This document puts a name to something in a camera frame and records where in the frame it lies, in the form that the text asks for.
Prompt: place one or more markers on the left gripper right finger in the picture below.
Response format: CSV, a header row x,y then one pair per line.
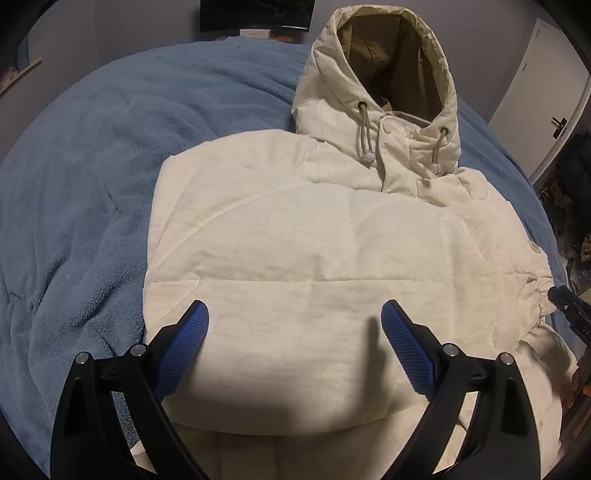
x,y
501,441

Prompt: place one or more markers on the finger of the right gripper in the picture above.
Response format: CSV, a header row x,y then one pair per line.
x,y
564,299

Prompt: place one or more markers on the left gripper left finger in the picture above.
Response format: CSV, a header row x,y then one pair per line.
x,y
87,439

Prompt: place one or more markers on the white hooded puffer jacket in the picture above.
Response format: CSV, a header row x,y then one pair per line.
x,y
295,240

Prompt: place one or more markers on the white wardrobe with clothes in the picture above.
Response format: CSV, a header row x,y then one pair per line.
x,y
564,189

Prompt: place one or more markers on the right hand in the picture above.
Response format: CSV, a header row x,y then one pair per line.
x,y
580,382

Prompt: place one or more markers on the white door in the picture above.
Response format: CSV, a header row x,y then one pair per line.
x,y
551,81

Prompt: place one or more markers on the blue fleece bed blanket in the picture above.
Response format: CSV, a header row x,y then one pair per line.
x,y
76,194

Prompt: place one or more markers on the white box under monitor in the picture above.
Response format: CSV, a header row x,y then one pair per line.
x,y
255,33

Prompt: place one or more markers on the black monitor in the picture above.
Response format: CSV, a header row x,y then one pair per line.
x,y
222,15

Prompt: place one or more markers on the black door handle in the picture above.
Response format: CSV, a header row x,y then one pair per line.
x,y
560,125

